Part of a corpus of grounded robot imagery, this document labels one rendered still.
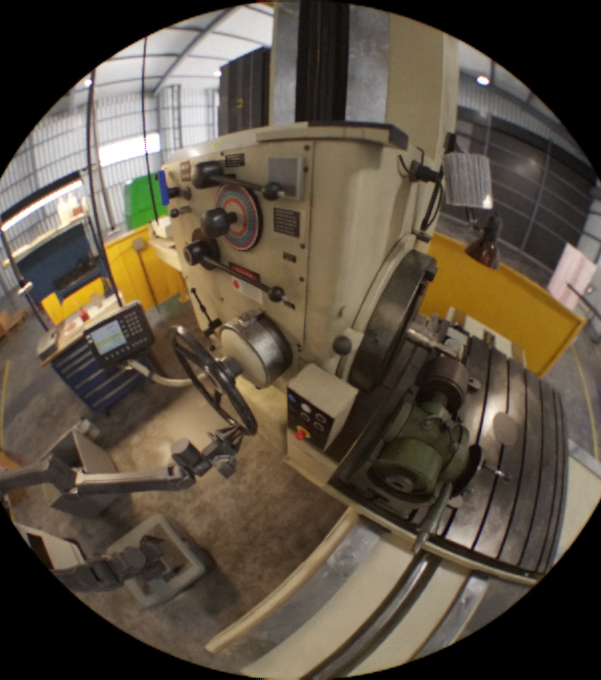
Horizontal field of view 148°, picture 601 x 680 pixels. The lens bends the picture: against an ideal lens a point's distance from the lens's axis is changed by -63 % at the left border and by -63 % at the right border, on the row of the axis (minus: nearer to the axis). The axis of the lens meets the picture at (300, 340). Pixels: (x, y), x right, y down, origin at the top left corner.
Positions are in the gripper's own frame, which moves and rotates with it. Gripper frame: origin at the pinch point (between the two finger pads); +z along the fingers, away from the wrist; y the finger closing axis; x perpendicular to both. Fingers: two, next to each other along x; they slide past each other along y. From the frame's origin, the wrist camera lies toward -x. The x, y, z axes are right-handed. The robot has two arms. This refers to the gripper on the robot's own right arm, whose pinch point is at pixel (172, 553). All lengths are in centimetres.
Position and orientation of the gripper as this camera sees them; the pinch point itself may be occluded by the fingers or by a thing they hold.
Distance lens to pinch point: 81.4
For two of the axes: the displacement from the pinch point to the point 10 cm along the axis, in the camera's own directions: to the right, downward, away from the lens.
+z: 3.0, 3.6, 8.8
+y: -7.6, -4.7, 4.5
